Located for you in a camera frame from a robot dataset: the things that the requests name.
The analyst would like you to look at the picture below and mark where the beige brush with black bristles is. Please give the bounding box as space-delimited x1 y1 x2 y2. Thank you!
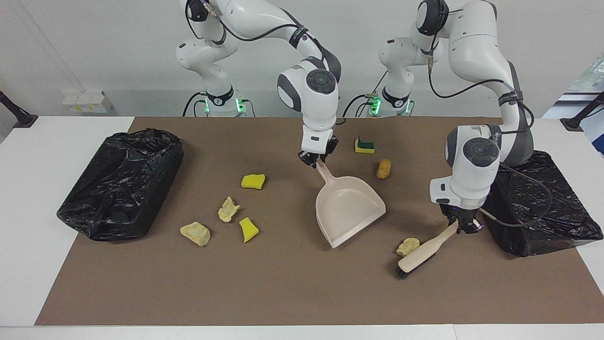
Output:
394 222 459 279

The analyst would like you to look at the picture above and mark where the beige plastic dustpan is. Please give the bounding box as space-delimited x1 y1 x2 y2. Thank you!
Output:
315 158 386 249

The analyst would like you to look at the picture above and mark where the smooth black bag bin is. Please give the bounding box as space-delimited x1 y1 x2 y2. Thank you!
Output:
479 150 604 258

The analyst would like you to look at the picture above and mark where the open crumpled black bag bin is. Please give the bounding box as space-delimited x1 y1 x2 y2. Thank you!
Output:
57 127 185 242

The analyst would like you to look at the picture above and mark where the yellow wedge sponge piece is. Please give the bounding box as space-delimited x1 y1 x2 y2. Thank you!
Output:
239 217 260 244

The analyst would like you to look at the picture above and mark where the pale beige crumpled chunk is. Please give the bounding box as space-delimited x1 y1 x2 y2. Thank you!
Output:
180 221 211 247
218 196 241 223

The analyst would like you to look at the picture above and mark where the brown table mat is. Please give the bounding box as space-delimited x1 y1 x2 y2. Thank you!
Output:
34 117 604 326

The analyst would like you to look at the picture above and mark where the black clamp stand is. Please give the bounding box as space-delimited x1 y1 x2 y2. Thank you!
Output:
560 92 604 132
0 91 38 129

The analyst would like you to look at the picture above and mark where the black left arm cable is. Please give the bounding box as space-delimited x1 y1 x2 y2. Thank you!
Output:
427 28 554 228

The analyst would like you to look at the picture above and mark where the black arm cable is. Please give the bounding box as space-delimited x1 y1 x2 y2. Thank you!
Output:
427 28 554 228
185 0 347 126

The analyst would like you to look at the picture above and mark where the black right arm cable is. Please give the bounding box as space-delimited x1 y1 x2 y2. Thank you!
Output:
185 0 347 126

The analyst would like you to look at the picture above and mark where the white wall power strip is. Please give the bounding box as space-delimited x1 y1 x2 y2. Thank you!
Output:
63 91 114 114

